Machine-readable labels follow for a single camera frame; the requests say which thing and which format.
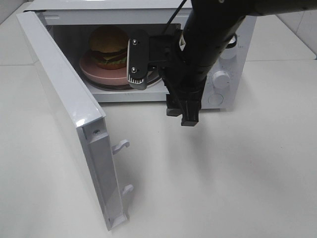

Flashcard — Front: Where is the upper white microwave knob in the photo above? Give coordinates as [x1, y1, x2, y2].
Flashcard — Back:
[220, 34, 237, 60]

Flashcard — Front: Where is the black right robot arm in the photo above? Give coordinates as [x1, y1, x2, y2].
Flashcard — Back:
[159, 0, 317, 126]

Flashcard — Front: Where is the burger with lettuce and cheese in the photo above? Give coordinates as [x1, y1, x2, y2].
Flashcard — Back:
[89, 25, 129, 70]

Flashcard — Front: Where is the glass microwave turntable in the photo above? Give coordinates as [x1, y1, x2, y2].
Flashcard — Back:
[87, 70, 161, 91]

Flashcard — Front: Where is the pink round plate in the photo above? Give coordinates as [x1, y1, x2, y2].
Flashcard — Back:
[79, 52, 128, 86]

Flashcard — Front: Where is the round white door button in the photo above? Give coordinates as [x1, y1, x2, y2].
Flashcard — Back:
[208, 93, 223, 106]

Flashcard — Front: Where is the white microwave knob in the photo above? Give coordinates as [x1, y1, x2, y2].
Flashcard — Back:
[212, 70, 230, 89]
[220, 34, 237, 60]

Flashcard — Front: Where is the white microwave door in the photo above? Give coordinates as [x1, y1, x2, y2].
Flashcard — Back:
[17, 11, 133, 230]

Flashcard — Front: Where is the white microwave oven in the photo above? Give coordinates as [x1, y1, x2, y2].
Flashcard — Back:
[24, 0, 256, 109]

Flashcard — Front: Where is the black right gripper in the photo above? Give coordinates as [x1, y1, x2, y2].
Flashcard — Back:
[158, 59, 206, 126]

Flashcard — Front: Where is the lower white microwave knob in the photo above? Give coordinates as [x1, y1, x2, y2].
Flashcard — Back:
[212, 70, 230, 89]

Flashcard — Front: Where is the black thin cable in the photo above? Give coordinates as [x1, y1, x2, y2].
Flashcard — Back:
[162, 0, 187, 34]

